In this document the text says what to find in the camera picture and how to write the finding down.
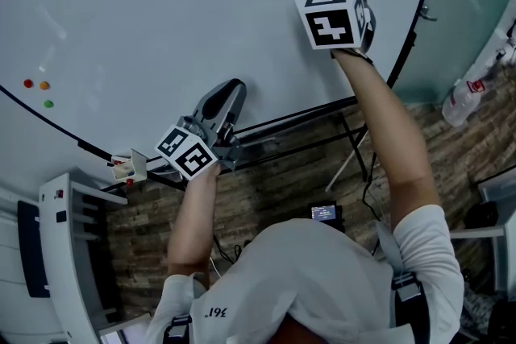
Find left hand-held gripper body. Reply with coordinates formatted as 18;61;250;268
155;114;245;180

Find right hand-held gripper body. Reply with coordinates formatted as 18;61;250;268
292;0;378;56

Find white whiteboard black frame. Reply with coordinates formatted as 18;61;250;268
0;0;441;174

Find person's left forearm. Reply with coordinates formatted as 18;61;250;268
167;163;223;287

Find person's right forearm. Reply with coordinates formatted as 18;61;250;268
332;48;440;226

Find white marker holder box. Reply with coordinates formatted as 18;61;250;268
110;148;148;182

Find frosted glass door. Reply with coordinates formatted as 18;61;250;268
393;0;516;106

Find black device with lit screen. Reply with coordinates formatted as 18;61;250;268
308;201;343;233

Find clear plastic bottle red label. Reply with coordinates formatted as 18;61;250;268
441;78;485;128

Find white equipment rack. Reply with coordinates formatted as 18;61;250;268
38;172;130;344

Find person's white shirt torso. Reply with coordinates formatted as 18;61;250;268
144;205;464;344

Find black flat panel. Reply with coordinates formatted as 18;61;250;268
17;200;52;299

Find black round bag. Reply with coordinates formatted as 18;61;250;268
463;201;499;229

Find white side table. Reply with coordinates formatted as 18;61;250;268
449;176;516;295

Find grey shoulder harness strap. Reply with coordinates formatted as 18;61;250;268
374;221;428;327
163;313;194;344

